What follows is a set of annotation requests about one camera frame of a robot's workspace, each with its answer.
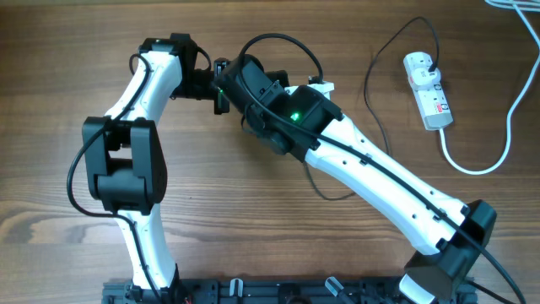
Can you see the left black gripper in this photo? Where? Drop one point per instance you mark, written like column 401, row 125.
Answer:
column 221, row 105

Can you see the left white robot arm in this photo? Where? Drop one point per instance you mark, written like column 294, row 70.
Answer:
column 125, row 163

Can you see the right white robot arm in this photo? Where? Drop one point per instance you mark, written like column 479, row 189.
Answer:
column 448, row 236

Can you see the white plug adapter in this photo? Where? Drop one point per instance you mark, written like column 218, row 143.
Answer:
column 423, row 79

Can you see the white power strip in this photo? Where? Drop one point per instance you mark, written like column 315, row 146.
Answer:
column 432, row 103

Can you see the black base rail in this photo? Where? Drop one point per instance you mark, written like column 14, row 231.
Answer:
column 367, row 290

